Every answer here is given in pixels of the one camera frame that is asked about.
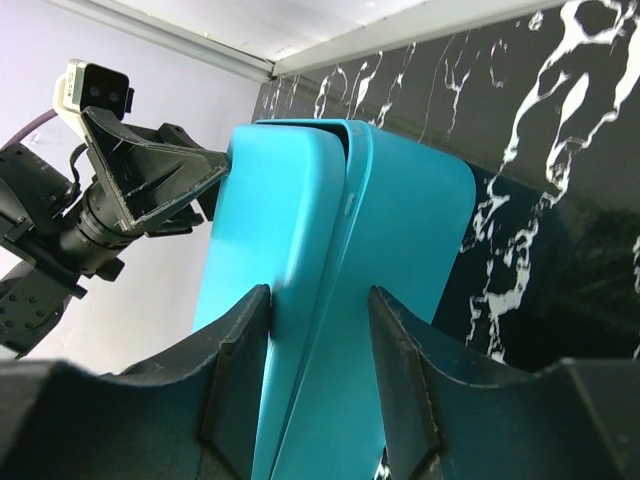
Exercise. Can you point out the teal box lid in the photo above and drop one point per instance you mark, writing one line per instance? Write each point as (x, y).
(273, 224)

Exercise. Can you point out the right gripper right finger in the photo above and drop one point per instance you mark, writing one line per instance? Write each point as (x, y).
(451, 413)

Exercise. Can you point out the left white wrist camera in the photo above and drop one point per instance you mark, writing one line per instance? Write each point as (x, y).
(85, 84)

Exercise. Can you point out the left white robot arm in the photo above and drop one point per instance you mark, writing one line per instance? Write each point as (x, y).
(32, 303)

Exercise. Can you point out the aluminium frame rail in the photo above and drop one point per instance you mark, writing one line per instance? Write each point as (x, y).
(425, 21)

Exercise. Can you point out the teal chocolate box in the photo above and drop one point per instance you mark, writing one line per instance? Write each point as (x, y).
(401, 215)

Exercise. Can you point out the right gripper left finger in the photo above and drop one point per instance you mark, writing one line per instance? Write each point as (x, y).
(188, 412)

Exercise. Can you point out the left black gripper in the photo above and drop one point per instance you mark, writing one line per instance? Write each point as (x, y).
(146, 182)

